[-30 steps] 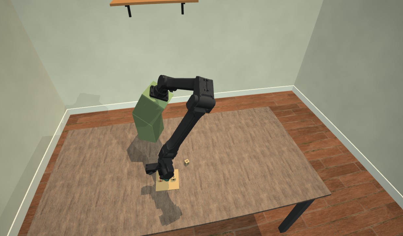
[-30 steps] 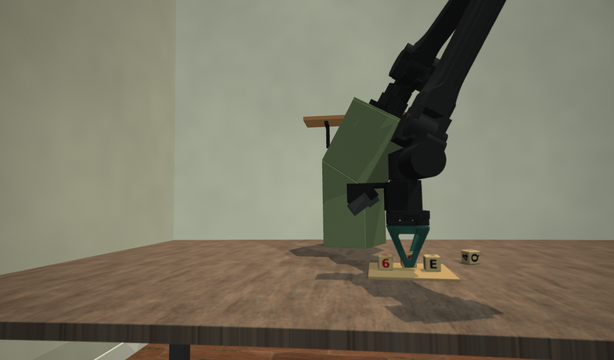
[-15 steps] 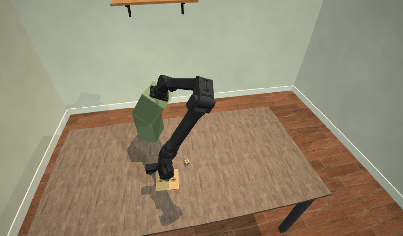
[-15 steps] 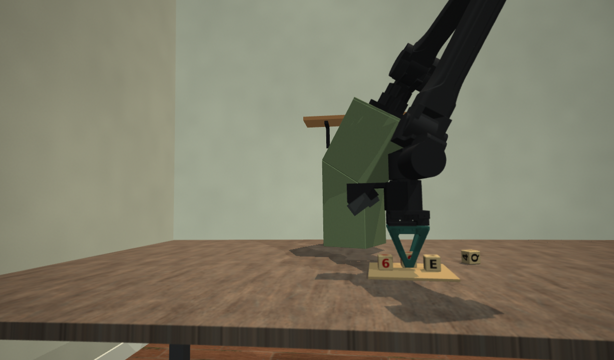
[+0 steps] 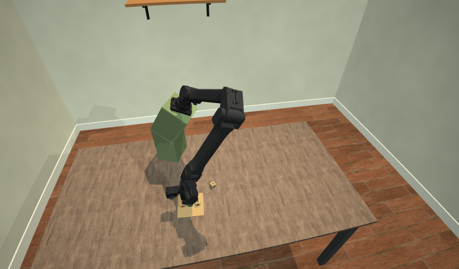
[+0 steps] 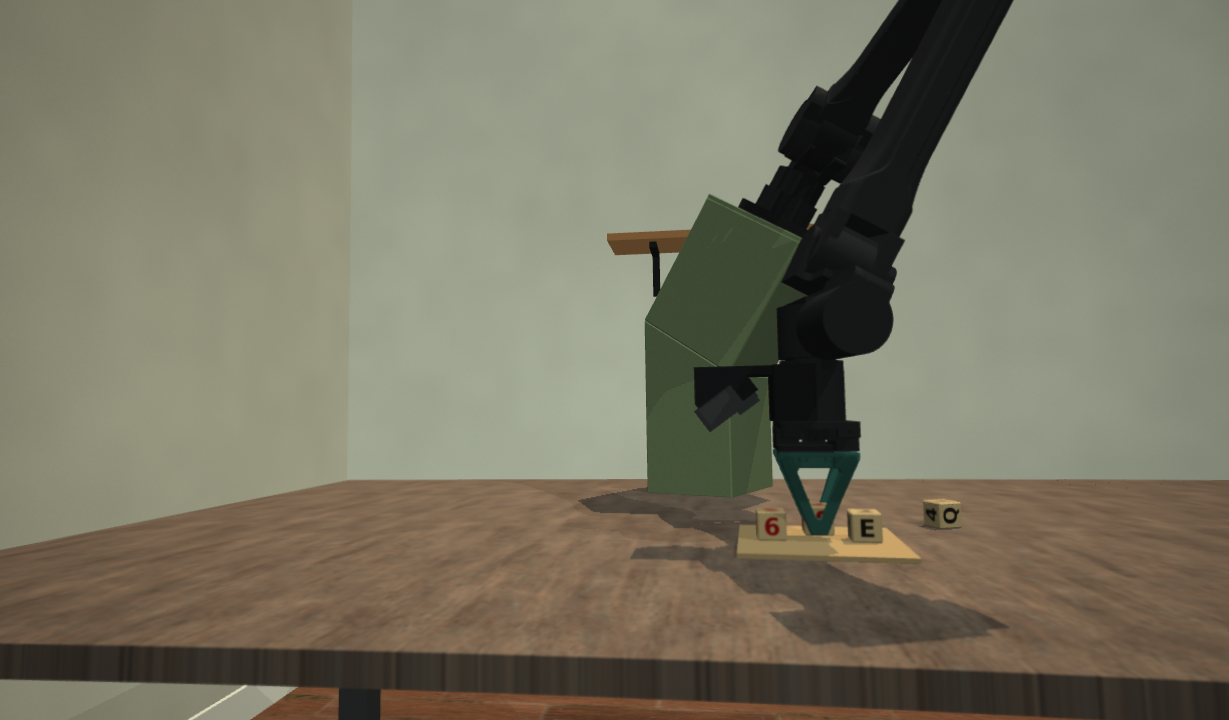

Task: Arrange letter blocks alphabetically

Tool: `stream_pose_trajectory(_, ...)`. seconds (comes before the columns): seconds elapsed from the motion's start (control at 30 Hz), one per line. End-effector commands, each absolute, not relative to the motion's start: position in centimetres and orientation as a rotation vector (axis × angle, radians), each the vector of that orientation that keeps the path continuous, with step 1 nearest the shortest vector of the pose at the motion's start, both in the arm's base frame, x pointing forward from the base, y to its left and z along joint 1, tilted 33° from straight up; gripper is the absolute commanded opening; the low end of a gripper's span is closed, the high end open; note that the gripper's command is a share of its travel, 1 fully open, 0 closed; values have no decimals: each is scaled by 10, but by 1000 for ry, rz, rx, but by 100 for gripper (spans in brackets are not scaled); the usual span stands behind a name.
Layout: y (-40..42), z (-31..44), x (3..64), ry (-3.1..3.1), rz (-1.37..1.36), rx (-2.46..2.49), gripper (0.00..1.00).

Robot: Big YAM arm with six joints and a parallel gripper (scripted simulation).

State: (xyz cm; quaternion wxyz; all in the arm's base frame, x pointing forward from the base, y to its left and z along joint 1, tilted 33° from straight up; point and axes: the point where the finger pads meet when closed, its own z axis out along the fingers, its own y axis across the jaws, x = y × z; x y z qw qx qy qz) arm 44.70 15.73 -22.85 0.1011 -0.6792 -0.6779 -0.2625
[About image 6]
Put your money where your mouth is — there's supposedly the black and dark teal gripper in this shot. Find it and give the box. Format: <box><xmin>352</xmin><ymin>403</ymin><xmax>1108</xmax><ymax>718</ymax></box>
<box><xmin>772</xmin><ymin>360</ymin><xmax>862</xmax><ymax>536</ymax></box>

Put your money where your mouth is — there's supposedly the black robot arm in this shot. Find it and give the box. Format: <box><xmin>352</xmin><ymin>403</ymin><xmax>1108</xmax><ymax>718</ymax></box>
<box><xmin>694</xmin><ymin>0</ymin><xmax>1014</xmax><ymax>432</ymax></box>

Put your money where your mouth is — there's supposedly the light orange mat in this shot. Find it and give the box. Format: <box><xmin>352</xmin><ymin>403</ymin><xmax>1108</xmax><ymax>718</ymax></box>
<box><xmin>737</xmin><ymin>525</ymin><xmax>922</xmax><ymax>564</ymax></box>

